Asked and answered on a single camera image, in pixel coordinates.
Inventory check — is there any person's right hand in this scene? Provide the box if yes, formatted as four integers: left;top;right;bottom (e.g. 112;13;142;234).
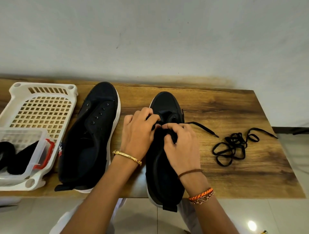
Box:
162;122;202;177

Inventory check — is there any person's right forearm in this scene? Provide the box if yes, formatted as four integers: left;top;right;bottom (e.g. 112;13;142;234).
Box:
180;172;240;234

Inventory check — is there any white box under table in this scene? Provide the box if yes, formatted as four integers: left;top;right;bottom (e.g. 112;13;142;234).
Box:
0;196;22;207

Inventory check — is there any white plastic lattice basket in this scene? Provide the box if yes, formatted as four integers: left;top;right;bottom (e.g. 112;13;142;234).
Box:
0;82;78;192

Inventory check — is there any black band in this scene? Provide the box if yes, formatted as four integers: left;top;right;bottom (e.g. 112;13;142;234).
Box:
7;141;40;175
0;141;16;172

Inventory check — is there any gold bracelet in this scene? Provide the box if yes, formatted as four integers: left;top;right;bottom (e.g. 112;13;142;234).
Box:
111;149;144;167

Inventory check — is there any orange braided bracelet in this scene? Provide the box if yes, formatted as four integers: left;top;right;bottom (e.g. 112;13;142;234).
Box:
187;187;215;205

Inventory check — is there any black sneaker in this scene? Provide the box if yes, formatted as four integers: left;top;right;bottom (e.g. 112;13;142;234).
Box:
145;91;186;213
54;81;122;194

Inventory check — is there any person's left hand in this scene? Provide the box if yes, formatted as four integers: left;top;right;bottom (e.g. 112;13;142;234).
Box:
120;107;162;163

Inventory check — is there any black shoelace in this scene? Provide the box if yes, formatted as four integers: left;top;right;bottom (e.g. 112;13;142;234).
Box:
154;113;219;139
212;127;279;167

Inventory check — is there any clear container with red handles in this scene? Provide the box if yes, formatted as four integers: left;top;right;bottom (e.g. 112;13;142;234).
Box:
0;128;56;186

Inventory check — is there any person's left forearm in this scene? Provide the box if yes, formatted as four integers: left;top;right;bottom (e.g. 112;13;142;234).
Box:
61;157;142;234

